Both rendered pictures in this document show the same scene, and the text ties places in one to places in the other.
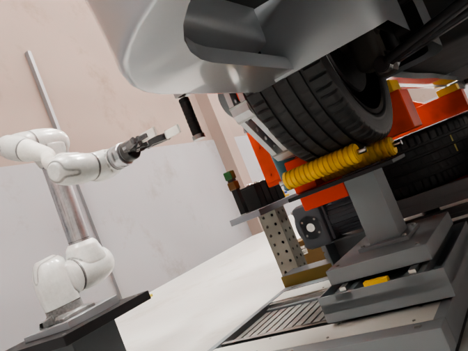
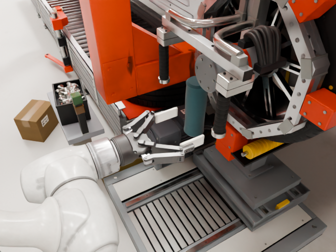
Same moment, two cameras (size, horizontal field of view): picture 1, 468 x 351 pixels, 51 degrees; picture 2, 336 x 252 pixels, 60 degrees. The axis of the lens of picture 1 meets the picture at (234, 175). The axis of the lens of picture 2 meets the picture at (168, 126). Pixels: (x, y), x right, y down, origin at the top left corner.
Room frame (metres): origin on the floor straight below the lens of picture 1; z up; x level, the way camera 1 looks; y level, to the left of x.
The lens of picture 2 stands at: (1.43, 0.70, 1.35)
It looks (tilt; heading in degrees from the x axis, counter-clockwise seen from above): 41 degrees down; 298
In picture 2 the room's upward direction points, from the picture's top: straight up
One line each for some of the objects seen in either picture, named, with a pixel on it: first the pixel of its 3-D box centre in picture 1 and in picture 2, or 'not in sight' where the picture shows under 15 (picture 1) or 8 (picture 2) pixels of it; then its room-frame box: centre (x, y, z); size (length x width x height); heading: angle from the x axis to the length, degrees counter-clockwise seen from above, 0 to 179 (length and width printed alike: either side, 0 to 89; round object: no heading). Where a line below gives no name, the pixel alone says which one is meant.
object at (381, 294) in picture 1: (402, 267); (247, 174); (1.54, -0.37, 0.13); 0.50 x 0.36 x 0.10; 148
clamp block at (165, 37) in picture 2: not in sight; (171, 34); (1.88, -0.15, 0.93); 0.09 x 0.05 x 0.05; 58
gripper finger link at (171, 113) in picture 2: (172, 131); (166, 115); (1.74, 0.15, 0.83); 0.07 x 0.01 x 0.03; 58
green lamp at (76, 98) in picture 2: (229, 175); (76, 98); (2.23, 0.02, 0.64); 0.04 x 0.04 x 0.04; 58
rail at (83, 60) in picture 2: not in sight; (67, 40); (3.27, -0.93, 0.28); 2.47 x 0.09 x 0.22; 148
